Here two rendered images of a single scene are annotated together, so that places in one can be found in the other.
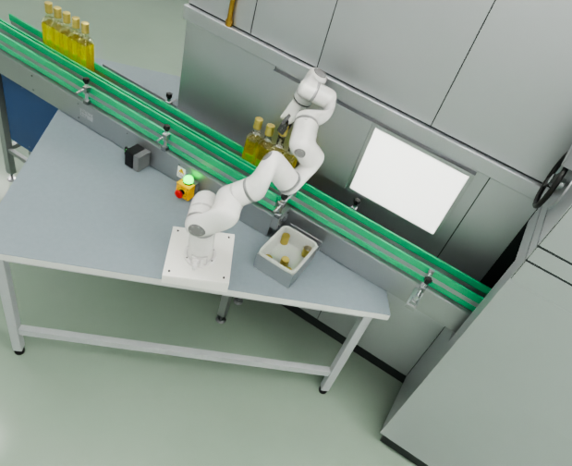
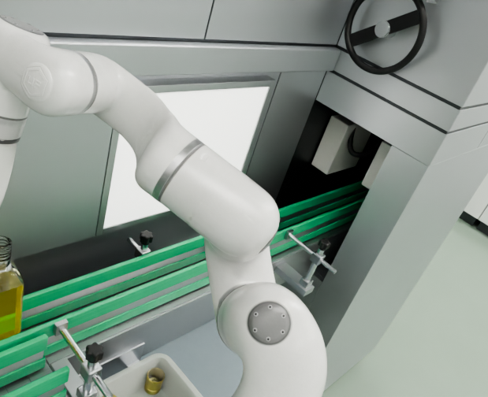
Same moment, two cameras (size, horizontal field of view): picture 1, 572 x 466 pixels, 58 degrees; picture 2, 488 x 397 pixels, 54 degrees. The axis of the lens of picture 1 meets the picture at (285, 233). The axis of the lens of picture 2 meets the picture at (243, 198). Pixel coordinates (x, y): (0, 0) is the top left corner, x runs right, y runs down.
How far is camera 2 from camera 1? 1.53 m
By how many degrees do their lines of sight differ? 57
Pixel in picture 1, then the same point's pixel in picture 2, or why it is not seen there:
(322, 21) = not seen: outside the picture
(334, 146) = (50, 183)
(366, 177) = (128, 191)
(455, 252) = not seen: hidden behind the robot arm
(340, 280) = (213, 356)
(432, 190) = (227, 138)
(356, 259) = (201, 309)
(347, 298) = not seen: hidden behind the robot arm
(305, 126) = (229, 172)
